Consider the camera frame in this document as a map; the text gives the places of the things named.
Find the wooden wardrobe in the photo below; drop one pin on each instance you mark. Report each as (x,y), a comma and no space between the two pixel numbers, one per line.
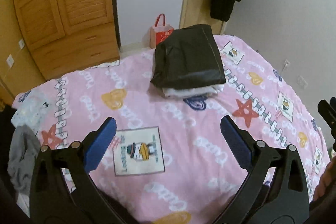
(67,35)

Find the wall power socket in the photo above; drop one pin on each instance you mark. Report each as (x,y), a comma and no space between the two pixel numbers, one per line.
(302,82)

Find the folded white clothes stack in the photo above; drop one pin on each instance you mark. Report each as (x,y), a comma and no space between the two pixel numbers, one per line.
(187,93)

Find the black leather jacket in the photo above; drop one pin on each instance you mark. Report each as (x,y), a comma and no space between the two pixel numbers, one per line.
(189,58)

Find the red gift bag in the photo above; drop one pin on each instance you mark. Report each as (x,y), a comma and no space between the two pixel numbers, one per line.
(160,31)

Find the person right hand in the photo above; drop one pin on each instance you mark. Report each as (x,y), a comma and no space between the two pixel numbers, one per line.
(325,180)

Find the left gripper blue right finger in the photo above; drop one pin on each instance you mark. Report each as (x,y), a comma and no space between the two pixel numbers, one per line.
(238,141)

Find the pink patterned bed blanket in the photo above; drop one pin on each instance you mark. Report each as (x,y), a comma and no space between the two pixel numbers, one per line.
(169,162)

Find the grey garment on bed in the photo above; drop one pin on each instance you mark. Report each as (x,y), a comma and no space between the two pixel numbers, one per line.
(24,149)

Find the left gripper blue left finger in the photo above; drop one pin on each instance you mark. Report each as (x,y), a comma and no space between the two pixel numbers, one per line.
(97,142)

